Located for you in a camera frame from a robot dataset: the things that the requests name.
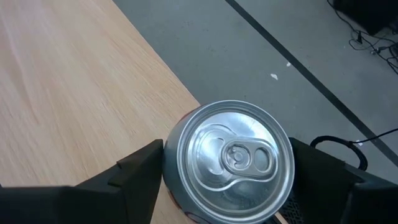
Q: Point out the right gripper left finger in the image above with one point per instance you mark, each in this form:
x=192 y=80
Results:
x=77 y=205

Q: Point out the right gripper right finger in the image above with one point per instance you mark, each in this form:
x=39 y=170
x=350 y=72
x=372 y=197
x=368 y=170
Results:
x=342 y=202

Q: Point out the Diet Coke can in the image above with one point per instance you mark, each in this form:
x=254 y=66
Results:
x=230 y=161

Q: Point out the black perforated computer case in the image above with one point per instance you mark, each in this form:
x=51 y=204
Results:
x=292 y=210

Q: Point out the black floor equipment box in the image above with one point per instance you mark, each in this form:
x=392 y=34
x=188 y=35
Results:
x=367 y=12

